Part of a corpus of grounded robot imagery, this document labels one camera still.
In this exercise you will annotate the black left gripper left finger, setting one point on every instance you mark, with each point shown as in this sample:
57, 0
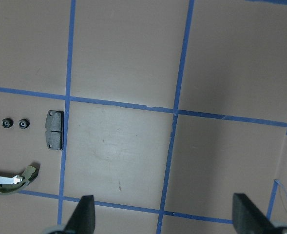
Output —
83, 219

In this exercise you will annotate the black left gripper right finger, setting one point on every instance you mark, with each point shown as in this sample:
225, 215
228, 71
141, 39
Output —
247, 218

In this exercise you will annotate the small black bearing gear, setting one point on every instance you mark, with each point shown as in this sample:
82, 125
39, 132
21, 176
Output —
7, 123

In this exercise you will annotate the curved brake shoe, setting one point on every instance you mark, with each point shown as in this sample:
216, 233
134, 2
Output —
11, 183

